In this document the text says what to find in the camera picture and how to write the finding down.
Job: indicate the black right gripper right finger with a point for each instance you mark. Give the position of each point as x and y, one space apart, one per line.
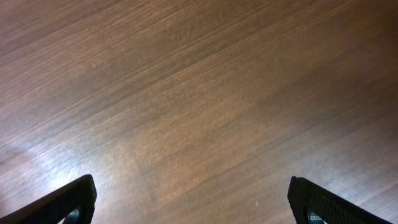
311 203

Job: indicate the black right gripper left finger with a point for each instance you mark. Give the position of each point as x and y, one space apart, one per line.
72 203

